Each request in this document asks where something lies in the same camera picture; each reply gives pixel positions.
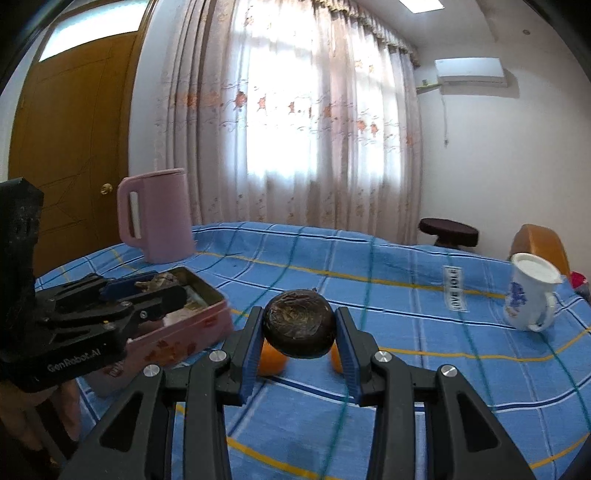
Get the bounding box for transom window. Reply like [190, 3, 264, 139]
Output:
[38, 4, 151, 63]

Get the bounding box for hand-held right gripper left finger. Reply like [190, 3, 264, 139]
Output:
[58, 307, 266, 480]

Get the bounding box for pink electric kettle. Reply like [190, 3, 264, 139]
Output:
[116, 168, 195, 265]

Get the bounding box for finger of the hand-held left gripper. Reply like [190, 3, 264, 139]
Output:
[34, 273, 158, 302]
[46, 284, 188, 342]

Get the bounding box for white mug with blue print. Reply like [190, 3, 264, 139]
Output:
[502, 253, 563, 332]

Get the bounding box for round dark stool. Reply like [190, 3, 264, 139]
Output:
[419, 218, 478, 252]

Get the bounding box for white air conditioner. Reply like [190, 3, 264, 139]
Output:
[434, 58, 508, 86]

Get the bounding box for person's left forearm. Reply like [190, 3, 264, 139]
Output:
[0, 376, 83, 467]

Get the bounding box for sheer floral curtain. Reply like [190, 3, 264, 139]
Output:
[154, 0, 423, 245]

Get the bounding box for pink tin box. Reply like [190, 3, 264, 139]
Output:
[85, 266, 235, 398]

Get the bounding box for whole dark passion fruit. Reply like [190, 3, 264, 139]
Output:
[262, 289, 337, 360]

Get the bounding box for brown wooden door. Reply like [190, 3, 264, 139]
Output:
[9, 30, 144, 278]

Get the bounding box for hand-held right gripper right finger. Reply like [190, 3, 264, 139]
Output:
[335, 307, 536, 480]

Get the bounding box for orange chair back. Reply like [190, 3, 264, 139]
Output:
[510, 224, 573, 275]

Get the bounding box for blue plaid cloth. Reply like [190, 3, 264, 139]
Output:
[34, 222, 591, 480]

